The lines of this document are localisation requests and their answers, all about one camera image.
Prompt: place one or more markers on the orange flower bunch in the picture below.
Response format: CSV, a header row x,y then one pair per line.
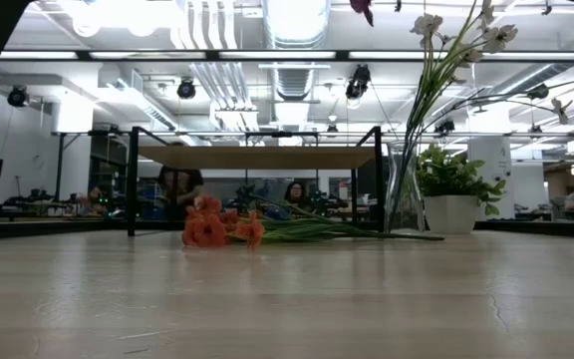
x,y
204,232

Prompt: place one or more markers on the clear glass vase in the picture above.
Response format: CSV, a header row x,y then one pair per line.
x,y
404,219

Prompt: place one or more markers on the white veined flower bunch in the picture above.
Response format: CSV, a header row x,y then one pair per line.
x,y
429,90

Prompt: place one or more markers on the purple flower bunch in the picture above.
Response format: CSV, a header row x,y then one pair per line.
x,y
364,10

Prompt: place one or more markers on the person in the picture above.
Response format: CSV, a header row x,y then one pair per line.
x,y
182,184
295,192

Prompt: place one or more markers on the black ceiling spotlight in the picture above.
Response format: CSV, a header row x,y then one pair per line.
x,y
444,126
537,92
186,90
358,82
18,96

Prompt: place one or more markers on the green plant in white pot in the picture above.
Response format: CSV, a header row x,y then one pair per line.
x,y
450,214

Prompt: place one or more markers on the white column with sign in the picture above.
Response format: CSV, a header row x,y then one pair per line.
x,y
496,149

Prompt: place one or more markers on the plain white column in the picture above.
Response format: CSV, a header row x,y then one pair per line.
x,y
72,119

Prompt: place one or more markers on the wooden shelf with black frame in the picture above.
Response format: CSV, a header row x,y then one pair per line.
x,y
257,157

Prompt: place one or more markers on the silver ventilation duct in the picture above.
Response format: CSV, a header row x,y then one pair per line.
x,y
294,80

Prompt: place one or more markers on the black overhead frame beam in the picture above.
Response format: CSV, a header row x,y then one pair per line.
x,y
342,56

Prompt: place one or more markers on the distant black workstation frame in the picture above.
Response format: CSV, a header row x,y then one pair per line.
x,y
61,164

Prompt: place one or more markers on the black metal table frame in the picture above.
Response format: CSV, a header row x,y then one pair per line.
x,y
18,229

